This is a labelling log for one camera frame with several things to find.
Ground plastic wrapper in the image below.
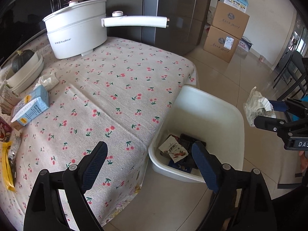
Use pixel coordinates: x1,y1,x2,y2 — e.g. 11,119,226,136
243,87,276,127

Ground yellow snack wrapper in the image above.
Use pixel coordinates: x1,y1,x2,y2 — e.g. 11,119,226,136
1,141,15,192

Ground white snack packet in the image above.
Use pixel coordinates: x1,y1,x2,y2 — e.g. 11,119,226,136
158,135,188,163

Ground red drink can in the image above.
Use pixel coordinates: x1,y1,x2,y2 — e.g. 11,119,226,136
0,117,12,142

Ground blue milk carton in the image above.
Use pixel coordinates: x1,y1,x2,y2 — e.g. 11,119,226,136
10,85,49,130

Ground torn paper carton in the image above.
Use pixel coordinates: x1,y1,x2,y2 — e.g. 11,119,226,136
0,81,21,115

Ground white tissue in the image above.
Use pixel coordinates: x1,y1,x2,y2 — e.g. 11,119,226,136
34,74,59,91

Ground black plastic tray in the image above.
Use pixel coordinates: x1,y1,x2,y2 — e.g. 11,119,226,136
168,134,199,173

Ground white trash bin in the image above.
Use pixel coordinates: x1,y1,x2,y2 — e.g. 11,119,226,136
148,85,244,183

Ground black chair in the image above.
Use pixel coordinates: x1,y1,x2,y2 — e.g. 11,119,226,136
273,51,307,99

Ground lower cardboard box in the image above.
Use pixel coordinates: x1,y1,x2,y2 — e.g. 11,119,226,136
204,26,240,63

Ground cardboard box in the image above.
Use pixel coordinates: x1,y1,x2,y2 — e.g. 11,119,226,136
204,26,240,63
212,1,249,39

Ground upper cardboard box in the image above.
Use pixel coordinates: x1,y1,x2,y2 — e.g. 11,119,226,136
212,1,249,39

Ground stacked white plates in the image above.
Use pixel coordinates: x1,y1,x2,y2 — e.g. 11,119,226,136
7,55,44,94

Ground cherry print tablecloth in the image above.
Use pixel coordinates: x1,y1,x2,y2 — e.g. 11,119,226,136
1,34,197,230

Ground dark green pumpkin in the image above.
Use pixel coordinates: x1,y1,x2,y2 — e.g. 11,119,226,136
12,49,34,73

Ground grey refrigerator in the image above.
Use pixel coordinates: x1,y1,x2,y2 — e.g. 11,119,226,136
86,0,211,56

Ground white electric cooking pot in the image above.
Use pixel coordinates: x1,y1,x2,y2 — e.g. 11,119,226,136
43,0,169,59

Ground black microwave oven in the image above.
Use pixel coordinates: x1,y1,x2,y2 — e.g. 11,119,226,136
1,0,71,63

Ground cream bowl green handle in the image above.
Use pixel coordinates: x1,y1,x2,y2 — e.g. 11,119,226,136
5,49,43,89

